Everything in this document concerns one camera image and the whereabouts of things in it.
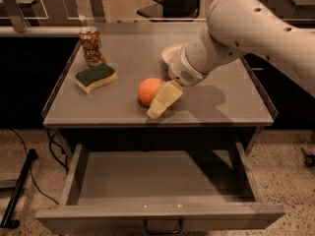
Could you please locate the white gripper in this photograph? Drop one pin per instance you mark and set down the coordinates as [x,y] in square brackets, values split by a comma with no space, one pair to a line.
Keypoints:
[181,70]

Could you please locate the orange fruit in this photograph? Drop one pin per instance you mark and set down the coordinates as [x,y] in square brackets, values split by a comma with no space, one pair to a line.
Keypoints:
[147,90]

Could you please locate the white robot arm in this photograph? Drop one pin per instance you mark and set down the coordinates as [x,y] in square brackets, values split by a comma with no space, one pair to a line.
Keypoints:
[234,28]

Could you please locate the grey open top drawer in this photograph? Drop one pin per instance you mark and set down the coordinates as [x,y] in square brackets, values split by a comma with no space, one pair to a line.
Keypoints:
[114,191]

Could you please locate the white paper bowl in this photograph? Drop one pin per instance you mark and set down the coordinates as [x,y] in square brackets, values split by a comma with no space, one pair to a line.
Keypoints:
[168,53]

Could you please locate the grey cabinet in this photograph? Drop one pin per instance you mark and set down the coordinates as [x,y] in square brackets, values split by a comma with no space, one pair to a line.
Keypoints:
[228,105]

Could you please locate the green yellow sponge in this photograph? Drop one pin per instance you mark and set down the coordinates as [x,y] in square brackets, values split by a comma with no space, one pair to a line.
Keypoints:
[95,77]

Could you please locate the black office chair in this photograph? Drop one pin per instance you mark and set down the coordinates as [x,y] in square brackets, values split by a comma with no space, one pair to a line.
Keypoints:
[169,10]

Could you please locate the orange patterned drink can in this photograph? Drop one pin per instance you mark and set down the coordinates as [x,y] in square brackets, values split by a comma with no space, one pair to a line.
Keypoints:
[91,44]

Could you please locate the black caster wheel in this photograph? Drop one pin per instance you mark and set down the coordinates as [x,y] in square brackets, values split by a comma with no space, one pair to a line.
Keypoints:
[309,159]

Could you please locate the black floor stand bar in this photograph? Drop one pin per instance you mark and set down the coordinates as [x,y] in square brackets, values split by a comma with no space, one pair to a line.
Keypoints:
[7,221]

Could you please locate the black drawer handle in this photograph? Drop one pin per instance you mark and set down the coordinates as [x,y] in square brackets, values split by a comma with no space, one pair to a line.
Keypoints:
[173,231]

